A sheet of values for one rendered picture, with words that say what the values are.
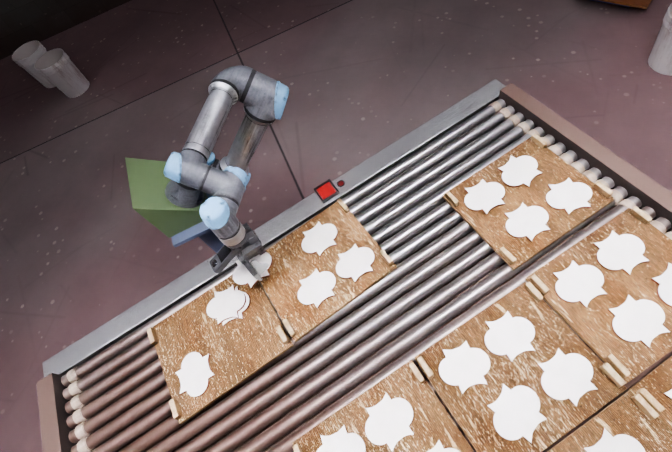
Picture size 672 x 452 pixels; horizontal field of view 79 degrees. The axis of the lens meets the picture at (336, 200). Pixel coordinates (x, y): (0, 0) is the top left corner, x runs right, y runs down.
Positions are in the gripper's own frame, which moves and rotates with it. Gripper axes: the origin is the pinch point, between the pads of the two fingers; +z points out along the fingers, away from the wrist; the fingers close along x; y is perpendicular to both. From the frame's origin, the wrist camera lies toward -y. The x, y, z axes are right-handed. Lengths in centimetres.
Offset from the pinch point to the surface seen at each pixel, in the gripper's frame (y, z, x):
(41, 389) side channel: -82, 13, 15
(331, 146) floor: 82, 101, 114
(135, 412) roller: -56, 15, -11
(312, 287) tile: 13.0, 9.2, -13.9
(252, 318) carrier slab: -9.2, 11.1, -9.6
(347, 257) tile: 28.5, 8.6, -12.5
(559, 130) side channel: 117, 4, -22
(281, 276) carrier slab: 6.2, 10.5, -2.9
